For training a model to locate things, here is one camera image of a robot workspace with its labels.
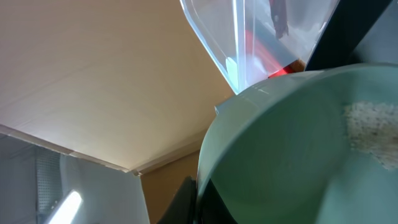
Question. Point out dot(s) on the red snack wrapper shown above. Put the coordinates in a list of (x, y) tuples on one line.
[(255, 48)]

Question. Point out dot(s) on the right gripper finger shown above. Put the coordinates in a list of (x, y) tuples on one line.
[(181, 210)]

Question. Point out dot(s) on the leftover rice food waste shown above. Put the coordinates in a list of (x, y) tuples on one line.
[(372, 129)]

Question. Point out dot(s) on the green bowl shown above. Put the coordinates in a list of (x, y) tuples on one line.
[(278, 152)]

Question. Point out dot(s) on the red plastic serving tray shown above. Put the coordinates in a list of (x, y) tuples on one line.
[(286, 70)]

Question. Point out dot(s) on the clear plastic waste bin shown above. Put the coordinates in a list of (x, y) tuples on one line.
[(289, 29)]

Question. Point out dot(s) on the black rectangular tray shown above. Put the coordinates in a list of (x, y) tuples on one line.
[(350, 22)]

